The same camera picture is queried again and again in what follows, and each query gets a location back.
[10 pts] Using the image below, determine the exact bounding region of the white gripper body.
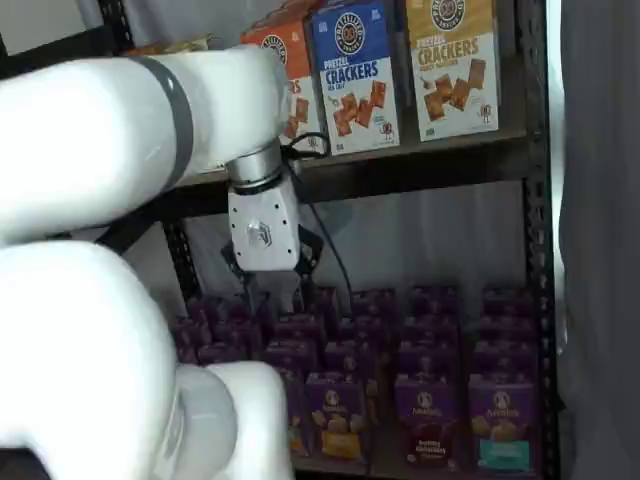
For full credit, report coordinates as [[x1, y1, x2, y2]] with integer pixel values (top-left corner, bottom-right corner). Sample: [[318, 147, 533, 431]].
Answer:
[[227, 175, 302, 274]]

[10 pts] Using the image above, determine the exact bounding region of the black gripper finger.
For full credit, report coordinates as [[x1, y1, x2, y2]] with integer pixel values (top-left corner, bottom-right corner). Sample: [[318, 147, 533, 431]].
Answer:
[[219, 240, 266, 316], [293, 227, 325, 315]]

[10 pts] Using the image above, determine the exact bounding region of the purple box brown patch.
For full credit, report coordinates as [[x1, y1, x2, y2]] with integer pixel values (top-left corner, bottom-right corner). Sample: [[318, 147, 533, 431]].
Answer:
[[398, 340, 459, 379], [409, 285, 459, 318], [401, 314, 459, 344], [393, 374, 459, 469]]

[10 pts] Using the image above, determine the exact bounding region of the purple snack box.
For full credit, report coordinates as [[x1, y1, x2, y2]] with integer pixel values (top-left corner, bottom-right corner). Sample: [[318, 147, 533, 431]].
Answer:
[[196, 341, 249, 367], [214, 318, 264, 346], [273, 313, 327, 343], [279, 368, 314, 459], [203, 294, 251, 322], [306, 286, 342, 317], [173, 316, 207, 362], [263, 339, 319, 374]]

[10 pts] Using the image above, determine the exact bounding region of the purple box orange patch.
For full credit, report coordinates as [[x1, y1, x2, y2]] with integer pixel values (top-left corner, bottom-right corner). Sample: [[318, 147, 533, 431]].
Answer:
[[322, 339, 396, 381], [336, 316, 397, 344], [304, 372, 374, 464], [348, 288, 402, 319]]

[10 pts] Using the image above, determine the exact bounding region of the orange pretzel crackers box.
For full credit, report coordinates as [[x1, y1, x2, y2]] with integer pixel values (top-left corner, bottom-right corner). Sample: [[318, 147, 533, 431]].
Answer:
[[239, 19, 329, 147]]

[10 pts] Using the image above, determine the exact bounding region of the blue pretzel crackers box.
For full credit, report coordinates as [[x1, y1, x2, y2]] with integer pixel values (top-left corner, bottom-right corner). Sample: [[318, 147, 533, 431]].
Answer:
[[305, 1, 402, 157]]

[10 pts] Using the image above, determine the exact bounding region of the purple box teal patch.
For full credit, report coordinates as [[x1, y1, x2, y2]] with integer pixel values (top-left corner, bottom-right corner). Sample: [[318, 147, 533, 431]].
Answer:
[[471, 340, 539, 384], [481, 286, 537, 318], [468, 380, 542, 474], [476, 314, 539, 344]]

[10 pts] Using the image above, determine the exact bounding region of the white yellow snack box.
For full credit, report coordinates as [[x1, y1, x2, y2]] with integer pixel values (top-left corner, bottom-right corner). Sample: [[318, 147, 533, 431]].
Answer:
[[125, 42, 175, 57], [169, 32, 214, 54]]

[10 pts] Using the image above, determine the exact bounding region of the yellow pretzel crackers box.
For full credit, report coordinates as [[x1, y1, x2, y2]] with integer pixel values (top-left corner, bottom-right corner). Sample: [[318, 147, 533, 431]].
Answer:
[[403, 0, 502, 143]]

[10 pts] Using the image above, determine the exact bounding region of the black metal shelf rack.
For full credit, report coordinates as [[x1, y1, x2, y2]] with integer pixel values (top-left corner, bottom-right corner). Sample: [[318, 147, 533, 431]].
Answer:
[[0, 0, 562, 480]]

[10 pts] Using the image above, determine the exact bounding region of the grey curtain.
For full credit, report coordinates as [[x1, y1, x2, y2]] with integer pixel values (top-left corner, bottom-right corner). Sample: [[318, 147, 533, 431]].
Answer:
[[548, 0, 640, 480]]

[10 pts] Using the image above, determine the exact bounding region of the black cable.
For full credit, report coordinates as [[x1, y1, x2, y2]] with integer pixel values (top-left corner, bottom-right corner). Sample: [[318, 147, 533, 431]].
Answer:
[[282, 130, 354, 297]]

